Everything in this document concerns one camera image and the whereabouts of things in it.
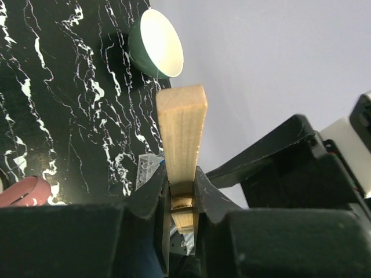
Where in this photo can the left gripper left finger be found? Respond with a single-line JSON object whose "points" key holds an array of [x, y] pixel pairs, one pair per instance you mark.
{"points": [[127, 238]]}

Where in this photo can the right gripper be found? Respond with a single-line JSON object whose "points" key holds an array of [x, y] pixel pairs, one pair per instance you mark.
{"points": [[292, 167]]}

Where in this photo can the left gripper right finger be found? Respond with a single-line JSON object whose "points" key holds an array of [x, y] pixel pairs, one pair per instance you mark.
{"points": [[258, 242]]}

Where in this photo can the wooden bristle brush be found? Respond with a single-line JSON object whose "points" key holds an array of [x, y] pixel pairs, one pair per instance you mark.
{"points": [[181, 116]]}

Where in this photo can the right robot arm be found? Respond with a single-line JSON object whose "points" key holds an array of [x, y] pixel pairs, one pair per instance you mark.
{"points": [[351, 134]]}

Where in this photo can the clear test tube rack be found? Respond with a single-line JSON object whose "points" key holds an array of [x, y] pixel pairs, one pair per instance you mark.
{"points": [[147, 166]]}

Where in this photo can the pink ceramic mug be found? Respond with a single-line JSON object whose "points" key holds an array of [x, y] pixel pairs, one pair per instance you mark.
{"points": [[30, 191]]}

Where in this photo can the white bowl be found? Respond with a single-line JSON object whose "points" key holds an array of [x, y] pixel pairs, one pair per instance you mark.
{"points": [[154, 46]]}

